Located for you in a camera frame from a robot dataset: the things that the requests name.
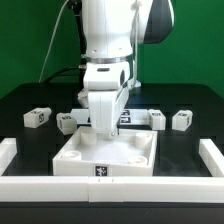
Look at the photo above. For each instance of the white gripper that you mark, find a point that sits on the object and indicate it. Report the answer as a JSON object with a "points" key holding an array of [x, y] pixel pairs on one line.
{"points": [[107, 94]]}

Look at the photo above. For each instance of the white square tabletop part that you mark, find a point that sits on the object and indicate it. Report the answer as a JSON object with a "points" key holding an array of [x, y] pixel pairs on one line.
{"points": [[129, 153]]}

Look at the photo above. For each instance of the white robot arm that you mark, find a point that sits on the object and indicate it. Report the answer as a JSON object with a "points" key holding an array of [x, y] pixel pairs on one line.
{"points": [[113, 30]]}

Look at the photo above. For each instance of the white marker base plate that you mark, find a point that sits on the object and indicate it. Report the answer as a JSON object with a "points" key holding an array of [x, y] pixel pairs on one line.
{"points": [[128, 117]]}

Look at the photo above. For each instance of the white U-shaped fence frame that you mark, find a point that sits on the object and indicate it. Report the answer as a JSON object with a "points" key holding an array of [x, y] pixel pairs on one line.
{"points": [[105, 189]]}

